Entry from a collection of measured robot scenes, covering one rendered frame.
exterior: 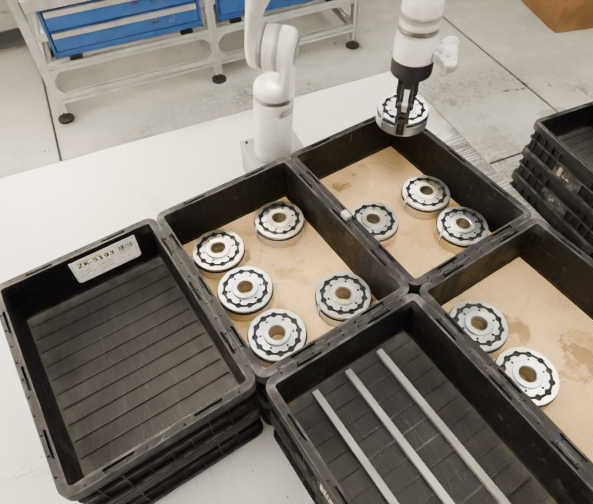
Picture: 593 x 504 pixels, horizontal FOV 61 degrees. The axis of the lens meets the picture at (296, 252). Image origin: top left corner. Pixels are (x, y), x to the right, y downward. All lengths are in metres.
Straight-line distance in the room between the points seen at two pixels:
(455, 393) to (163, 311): 0.54
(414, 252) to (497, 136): 1.75
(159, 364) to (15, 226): 0.64
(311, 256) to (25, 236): 0.72
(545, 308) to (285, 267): 0.49
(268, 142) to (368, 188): 0.26
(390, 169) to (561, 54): 2.39
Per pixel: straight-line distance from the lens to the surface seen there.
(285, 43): 1.07
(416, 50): 0.93
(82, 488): 0.79
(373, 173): 1.19
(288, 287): 0.98
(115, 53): 2.77
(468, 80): 3.08
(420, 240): 1.07
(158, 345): 0.95
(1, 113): 3.15
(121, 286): 1.04
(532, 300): 1.05
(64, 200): 1.43
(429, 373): 0.92
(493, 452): 0.90
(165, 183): 1.39
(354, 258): 0.97
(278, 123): 1.18
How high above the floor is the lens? 1.64
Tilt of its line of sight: 53 degrees down
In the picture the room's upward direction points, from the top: 1 degrees counter-clockwise
